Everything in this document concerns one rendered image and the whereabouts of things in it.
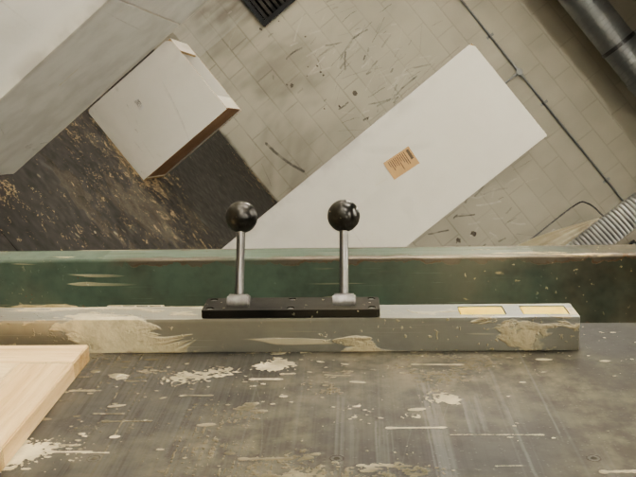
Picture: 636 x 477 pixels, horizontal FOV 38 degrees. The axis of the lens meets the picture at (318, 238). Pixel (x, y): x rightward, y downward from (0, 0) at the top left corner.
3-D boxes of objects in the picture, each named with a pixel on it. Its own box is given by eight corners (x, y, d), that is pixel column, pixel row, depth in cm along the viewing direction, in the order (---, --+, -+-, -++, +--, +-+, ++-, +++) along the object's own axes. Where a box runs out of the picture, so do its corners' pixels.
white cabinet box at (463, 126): (190, 280, 538) (468, 52, 503) (253, 357, 539) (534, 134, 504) (159, 299, 478) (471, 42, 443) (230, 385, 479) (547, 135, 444)
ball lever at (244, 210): (224, 316, 106) (227, 206, 110) (256, 316, 106) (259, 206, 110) (220, 309, 102) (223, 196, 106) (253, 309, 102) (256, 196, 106)
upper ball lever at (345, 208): (327, 315, 106) (327, 205, 110) (361, 315, 105) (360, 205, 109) (326, 309, 102) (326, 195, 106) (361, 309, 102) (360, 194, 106)
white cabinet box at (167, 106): (111, 112, 638) (187, 44, 626) (164, 176, 638) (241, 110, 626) (86, 111, 593) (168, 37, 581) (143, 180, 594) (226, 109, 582)
